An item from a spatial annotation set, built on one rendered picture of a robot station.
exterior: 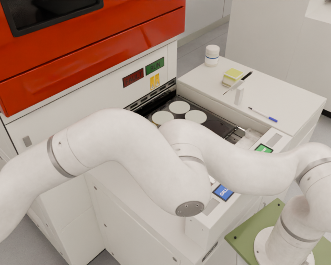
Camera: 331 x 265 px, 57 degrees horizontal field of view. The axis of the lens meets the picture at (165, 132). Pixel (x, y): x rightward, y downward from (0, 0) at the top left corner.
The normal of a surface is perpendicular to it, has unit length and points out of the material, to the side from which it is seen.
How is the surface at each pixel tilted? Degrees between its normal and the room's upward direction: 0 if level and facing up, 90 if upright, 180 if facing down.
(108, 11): 90
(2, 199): 54
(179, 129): 8
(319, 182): 46
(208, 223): 0
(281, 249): 88
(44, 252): 0
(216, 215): 0
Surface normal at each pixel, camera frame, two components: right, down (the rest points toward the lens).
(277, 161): 0.35, -0.65
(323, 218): -0.85, 0.26
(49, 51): 0.73, 0.46
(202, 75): 0.00, -0.74
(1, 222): 0.71, 0.23
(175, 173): -0.20, -0.06
